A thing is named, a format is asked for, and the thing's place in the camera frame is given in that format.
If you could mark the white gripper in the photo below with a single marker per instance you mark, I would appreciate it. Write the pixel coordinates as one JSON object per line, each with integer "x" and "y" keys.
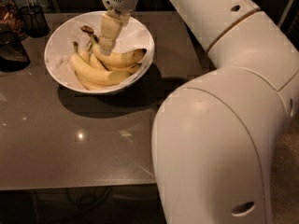
{"x": 112, "y": 21}

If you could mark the small left yellow banana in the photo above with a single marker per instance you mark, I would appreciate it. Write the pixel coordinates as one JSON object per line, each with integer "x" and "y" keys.
{"x": 85, "y": 53}

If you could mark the dark glass bowl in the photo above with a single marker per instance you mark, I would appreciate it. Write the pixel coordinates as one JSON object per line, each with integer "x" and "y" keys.
{"x": 13, "y": 56}

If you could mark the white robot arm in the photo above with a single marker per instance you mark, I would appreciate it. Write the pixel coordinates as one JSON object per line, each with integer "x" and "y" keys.
{"x": 213, "y": 138}

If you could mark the jar with brown contents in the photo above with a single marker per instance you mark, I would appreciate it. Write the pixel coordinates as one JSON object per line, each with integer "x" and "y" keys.
{"x": 9, "y": 15}

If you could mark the white bowl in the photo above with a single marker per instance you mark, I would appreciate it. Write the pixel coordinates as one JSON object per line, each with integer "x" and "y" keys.
{"x": 59, "y": 49}

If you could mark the black mesh cup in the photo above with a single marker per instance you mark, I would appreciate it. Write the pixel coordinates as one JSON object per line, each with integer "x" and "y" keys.
{"x": 34, "y": 21}

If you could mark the front long yellow banana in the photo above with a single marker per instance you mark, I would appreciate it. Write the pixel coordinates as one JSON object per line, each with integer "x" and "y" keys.
{"x": 106, "y": 78}

